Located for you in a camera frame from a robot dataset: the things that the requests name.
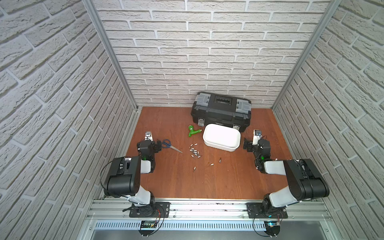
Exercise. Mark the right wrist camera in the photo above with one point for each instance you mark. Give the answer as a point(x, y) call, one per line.
point(257, 135)

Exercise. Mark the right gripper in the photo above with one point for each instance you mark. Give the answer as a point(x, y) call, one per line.
point(250, 145)

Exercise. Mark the aluminium front rail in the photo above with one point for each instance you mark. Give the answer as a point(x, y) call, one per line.
point(207, 209)

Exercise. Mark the controller board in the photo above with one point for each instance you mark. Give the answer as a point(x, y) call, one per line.
point(272, 229)
point(147, 225)

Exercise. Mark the black plastic toolbox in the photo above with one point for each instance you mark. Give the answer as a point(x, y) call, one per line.
point(228, 111)

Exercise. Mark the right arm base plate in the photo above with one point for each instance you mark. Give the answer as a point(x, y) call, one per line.
point(260, 210)

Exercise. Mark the green plastic faucet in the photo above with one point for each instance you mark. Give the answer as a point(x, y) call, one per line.
point(192, 131)

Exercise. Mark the right controller board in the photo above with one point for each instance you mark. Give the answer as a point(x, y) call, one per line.
point(272, 229)

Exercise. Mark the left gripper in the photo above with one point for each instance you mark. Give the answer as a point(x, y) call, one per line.
point(156, 145)

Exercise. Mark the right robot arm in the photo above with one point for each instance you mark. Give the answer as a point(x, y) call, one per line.
point(304, 181)

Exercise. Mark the white plastic storage box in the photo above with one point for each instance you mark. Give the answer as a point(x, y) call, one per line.
point(221, 137)

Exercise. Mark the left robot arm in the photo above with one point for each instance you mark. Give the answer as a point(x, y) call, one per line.
point(123, 180)

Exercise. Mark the blue handled scissors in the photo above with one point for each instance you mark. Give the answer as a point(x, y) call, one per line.
point(166, 144)

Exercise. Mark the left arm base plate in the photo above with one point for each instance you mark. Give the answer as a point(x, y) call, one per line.
point(156, 210)

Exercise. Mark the left controller board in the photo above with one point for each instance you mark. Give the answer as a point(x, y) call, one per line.
point(147, 225)

